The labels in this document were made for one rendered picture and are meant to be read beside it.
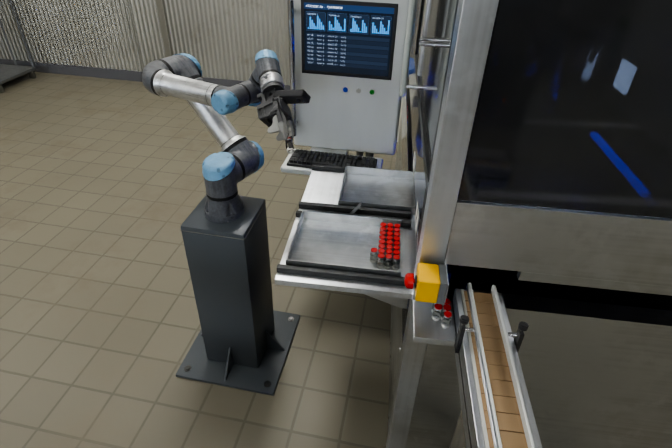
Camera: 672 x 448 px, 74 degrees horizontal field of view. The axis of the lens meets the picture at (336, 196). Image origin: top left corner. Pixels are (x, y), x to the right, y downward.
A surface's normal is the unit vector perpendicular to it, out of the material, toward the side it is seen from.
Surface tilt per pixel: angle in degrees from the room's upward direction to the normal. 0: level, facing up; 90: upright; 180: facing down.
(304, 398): 0
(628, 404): 90
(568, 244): 90
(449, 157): 90
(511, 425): 0
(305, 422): 0
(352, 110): 90
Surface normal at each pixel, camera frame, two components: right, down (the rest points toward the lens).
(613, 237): -0.12, 0.54
